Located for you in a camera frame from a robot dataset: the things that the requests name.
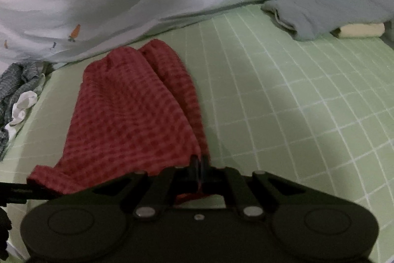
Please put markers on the blue checked shirt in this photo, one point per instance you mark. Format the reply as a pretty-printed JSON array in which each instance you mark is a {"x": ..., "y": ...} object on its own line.
[{"x": 15, "y": 81}]

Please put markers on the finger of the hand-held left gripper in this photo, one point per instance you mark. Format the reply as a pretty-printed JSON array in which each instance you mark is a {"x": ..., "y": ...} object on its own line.
[{"x": 27, "y": 192}]

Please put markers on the folded grey-blue garment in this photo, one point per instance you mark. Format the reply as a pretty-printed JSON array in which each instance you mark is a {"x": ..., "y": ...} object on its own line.
[{"x": 314, "y": 13}]

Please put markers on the folded cream garment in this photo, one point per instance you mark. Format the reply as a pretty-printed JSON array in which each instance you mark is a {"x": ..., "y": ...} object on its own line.
[{"x": 360, "y": 30}]

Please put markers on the green grid bed sheet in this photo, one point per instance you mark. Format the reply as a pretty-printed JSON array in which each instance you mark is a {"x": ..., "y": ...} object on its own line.
[{"x": 277, "y": 96}]

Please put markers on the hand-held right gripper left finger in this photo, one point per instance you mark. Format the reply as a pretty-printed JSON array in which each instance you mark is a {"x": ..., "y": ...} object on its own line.
[{"x": 194, "y": 170}]

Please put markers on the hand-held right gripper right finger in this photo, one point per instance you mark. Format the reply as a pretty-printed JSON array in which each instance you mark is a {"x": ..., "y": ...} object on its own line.
[{"x": 204, "y": 173}]

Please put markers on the white garment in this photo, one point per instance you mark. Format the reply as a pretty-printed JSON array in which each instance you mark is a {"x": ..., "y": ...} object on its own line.
[{"x": 23, "y": 104}]

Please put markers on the red checked pants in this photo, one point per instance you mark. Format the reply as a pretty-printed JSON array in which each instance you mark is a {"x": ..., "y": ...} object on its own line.
[{"x": 129, "y": 115}]

